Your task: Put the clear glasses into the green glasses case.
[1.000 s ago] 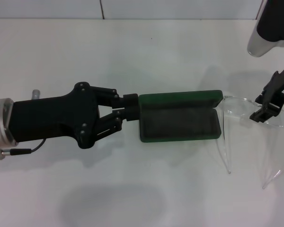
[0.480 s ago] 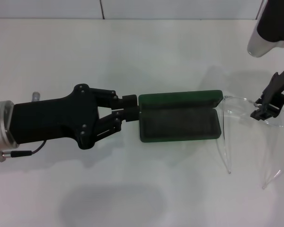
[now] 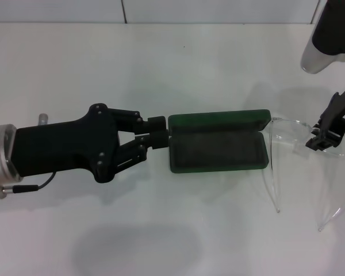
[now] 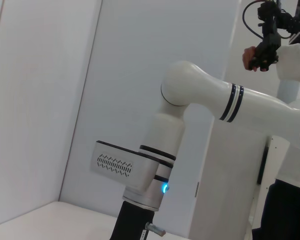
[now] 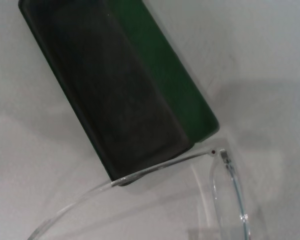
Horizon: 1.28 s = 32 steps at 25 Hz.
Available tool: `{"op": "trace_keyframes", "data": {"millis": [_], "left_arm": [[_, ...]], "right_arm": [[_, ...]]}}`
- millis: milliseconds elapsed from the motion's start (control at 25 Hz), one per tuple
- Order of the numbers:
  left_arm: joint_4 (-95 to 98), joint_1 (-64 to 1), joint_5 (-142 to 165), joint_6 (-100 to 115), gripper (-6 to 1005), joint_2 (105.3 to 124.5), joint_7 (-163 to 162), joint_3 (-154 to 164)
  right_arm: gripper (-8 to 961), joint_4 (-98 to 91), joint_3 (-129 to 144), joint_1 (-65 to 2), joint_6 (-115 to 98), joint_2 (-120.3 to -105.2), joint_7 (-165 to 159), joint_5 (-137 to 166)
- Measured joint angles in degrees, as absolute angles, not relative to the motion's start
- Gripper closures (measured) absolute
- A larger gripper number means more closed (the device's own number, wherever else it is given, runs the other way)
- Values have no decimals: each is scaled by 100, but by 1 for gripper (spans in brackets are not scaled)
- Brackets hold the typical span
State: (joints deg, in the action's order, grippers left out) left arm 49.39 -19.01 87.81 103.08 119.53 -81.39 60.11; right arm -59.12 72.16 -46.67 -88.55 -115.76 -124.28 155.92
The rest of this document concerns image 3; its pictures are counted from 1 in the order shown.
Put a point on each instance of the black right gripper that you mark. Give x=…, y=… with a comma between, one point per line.
x=340, y=115

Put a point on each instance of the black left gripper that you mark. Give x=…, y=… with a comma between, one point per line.
x=63, y=146

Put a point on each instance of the clear white glasses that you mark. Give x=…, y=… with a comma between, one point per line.
x=290, y=132

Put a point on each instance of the green glasses case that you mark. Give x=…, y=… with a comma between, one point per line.
x=218, y=149

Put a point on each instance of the silver connector stub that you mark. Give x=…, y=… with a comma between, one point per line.
x=43, y=119

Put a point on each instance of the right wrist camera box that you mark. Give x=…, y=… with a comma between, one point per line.
x=330, y=28

